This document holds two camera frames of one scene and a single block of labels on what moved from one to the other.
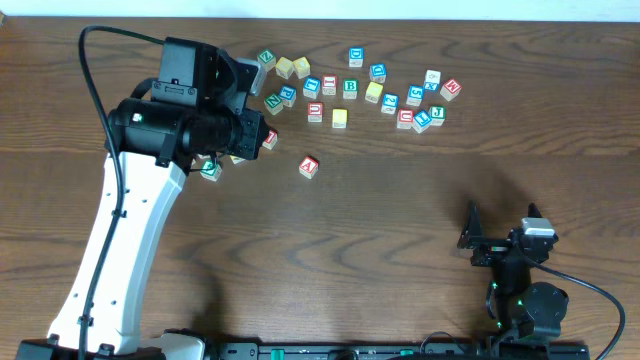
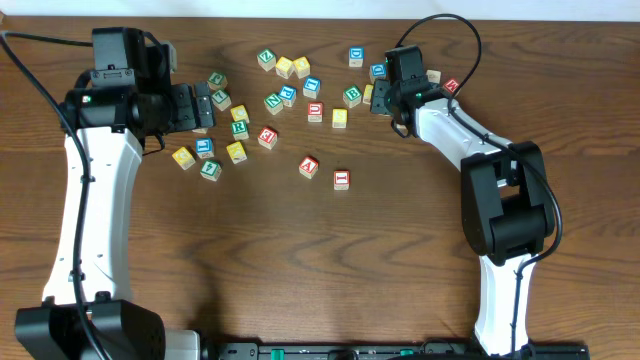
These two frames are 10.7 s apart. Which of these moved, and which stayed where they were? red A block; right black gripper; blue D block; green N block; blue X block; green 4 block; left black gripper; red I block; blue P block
Moved: right black gripper; left black gripper; red I block
Stayed: green 4 block; green N block; red A block; blue D block; blue P block; blue X block
